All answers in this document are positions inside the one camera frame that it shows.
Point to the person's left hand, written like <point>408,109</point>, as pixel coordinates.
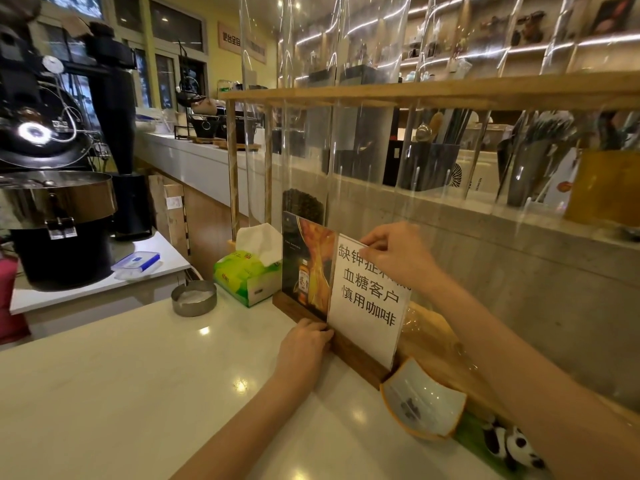
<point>297,354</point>

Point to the person's right hand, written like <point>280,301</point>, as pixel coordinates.
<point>405,257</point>

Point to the person's right thumb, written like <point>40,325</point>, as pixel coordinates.
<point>372,257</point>

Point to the person's left thumb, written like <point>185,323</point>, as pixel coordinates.
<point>326,337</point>

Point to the wooden sign base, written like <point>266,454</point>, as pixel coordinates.
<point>357,358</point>

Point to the white paper sign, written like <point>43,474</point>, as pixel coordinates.
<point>367,317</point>

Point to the person's left forearm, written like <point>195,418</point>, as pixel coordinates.
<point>240,434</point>

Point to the person's right forearm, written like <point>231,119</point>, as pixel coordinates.
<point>530,389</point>

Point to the dark drink advertisement card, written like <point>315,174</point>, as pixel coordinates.
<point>305,254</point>

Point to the clear tube with coffee beans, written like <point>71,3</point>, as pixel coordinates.
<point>302,204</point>

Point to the green tissue box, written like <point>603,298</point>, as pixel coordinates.
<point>245,280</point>

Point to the plastic-wrapped tan package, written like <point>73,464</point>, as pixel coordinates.
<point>435,339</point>

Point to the black utensil holder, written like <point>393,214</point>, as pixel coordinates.
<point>427,167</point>

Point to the black box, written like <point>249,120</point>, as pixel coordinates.
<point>360,144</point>

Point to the white ceramic dish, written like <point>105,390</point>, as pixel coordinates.
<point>425,402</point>

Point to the white box with shell print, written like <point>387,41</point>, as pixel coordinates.
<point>475,174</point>

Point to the round metal dish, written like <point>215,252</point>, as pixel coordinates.
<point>194,299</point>

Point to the grey metal utensil cup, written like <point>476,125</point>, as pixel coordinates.
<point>527,169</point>

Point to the wooden tube rack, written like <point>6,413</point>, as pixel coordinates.
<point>450,89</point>

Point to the leaning wooden board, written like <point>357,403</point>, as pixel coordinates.
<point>170,214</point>

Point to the blue-lidded plastic box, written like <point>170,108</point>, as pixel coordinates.
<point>136,262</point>

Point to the panda toy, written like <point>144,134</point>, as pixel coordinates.
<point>515,444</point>

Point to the white cabinet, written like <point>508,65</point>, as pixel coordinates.
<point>100,299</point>

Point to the black teapot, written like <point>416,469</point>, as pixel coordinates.
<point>190,97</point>

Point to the yellow container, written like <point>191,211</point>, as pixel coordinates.
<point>605,187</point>

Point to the black chaff collector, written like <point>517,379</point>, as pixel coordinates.
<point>122,119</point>

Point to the black coffee roaster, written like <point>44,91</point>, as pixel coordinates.
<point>55,204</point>

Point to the red bag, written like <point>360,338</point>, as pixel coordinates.
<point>10,304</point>

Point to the wall sign board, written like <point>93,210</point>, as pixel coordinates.
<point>242,42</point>

